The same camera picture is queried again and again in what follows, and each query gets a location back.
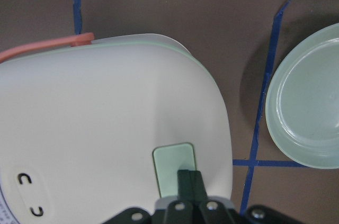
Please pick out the green plate beside left arm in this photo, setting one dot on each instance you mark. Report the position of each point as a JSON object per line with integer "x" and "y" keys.
{"x": 301, "y": 107}

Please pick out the white rice cooker pink handle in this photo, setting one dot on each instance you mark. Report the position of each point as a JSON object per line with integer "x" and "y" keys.
{"x": 92, "y": 127}

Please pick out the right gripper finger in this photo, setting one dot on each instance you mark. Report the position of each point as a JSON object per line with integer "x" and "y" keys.
{"x": 181, "y": 209}
{"x": 210, "y": 209}

